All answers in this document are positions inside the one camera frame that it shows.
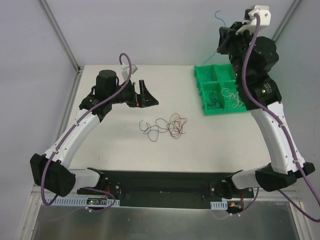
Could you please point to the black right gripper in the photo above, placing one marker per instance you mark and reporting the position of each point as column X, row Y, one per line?
column 223, row 40

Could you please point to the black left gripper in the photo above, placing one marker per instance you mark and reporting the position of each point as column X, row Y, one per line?
column 136, row 95

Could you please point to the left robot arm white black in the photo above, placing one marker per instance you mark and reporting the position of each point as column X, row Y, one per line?
column 51, row 169

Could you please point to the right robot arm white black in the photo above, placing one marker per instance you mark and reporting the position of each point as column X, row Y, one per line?
column 252, row 57

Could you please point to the green compartment bin tray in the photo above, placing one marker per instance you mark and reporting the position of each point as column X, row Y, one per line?
column 218, row 90

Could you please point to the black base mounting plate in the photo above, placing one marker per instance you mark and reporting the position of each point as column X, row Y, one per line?
column 151, row 189

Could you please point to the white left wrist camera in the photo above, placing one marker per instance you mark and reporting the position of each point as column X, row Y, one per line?
column 126, row 70

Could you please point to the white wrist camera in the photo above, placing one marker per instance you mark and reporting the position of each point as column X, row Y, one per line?
column 126, row 70
column 257, row 14

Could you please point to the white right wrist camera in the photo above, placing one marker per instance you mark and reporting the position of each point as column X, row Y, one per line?
column 257, row 14

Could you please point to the aluminium frame post right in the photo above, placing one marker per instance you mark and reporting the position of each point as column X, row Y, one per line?
column 293, row 8

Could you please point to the aluminium frame post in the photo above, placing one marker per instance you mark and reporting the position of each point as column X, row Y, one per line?
column 59, row 34
column 293, row 8

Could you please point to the left white cable duct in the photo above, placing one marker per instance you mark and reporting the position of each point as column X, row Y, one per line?
column 76, row 201

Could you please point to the white cable duct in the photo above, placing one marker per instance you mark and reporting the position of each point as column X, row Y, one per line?
column 219, row 205
column 76, row 201

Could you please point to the aluminium frame post left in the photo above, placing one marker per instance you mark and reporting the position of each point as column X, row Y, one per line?
column 59, row 34

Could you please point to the right white cable duct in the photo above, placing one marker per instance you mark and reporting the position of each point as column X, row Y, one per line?
column 219, row 205

